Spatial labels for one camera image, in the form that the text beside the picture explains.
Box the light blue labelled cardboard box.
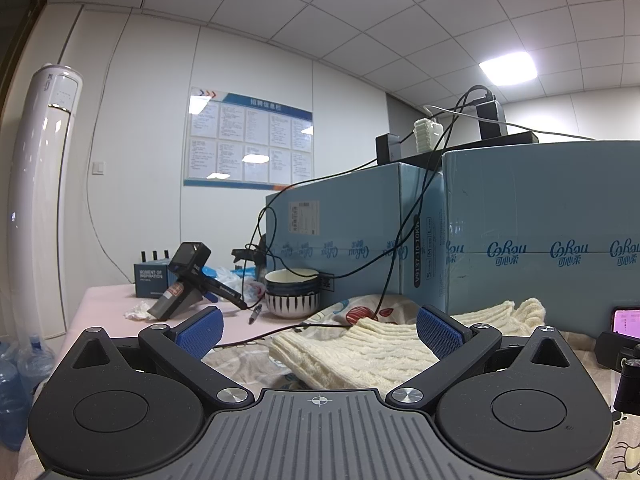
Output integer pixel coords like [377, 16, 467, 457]
[265, 161, 446, 306]

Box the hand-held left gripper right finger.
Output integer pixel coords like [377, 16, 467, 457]
[391, 304, 578, 408]

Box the clear plastic bag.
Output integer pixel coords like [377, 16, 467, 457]
[202, 266, 266, 303]

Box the small black power adapter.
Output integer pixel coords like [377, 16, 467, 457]
[376, 133, 416, 165]

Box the smartphone with lit screen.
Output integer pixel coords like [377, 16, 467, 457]
[612, 307, 640, 338]

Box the white cable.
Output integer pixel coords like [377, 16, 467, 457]
[424, 105, 598, 141]

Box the ceiling light panel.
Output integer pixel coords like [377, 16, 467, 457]
[479, 51, 538, 86]

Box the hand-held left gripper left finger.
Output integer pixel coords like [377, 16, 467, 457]
[64, 306, 254, 407]

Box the tall black power adapter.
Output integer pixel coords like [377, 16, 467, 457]
[475, 100, 508, 140]

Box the crumpled white tissue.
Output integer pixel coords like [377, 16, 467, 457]
[124, 300, 156, 321]

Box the black camera on handle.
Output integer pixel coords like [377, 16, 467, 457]
[150, 241, 248, 321]

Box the thin black cable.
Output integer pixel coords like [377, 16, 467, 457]
[247, 155, 381, 311]

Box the cream knit sweater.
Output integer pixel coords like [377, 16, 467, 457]
[270, 298, 547, 391]

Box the white standing air conditioner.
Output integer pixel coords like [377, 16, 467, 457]
[9, 64, 83, 338]

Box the small dark blue box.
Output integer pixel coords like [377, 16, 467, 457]
[133, 261, 173, 298]

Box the black flat board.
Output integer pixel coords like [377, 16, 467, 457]
[400, 131, 540, 166]

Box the long black cable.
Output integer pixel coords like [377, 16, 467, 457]
[210, 85, 496, 350]

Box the pink sheet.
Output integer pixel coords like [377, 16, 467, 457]
[67, 284, 351, 361]

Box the white ribbed charger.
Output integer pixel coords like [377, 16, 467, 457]
[413, 118, 445, 153]

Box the black clamp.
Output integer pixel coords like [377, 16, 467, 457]
[231, 244, 271, 281]

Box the wall notice poster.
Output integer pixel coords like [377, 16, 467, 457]
[182, 87, 315, 192]

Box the large light blue cardboard box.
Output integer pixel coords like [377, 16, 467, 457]
[441, 141, 640, 333]

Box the blue rimmed ceramic bowl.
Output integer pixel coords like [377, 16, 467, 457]
[264, 269, 321, 297]

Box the striped ceramic bowl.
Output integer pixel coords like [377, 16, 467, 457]
[265, 290, 320, 319]

